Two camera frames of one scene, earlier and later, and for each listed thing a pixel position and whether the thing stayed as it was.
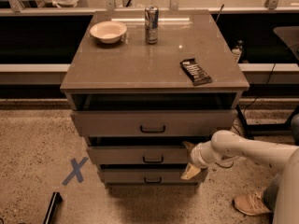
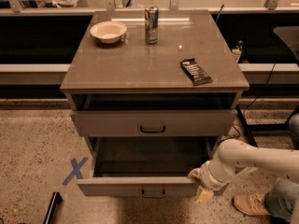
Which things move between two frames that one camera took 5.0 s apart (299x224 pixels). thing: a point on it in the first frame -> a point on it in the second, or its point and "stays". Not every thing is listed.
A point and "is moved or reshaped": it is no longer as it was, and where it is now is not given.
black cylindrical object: x=55 y=201 stays
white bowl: x=108 y=32 stays
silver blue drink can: x=151 y=24 stays
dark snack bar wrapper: x=197 y=76 stays
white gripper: x=195 y=155 -> x=206 y=175
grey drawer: x=138 y=155 is moved or reshaped
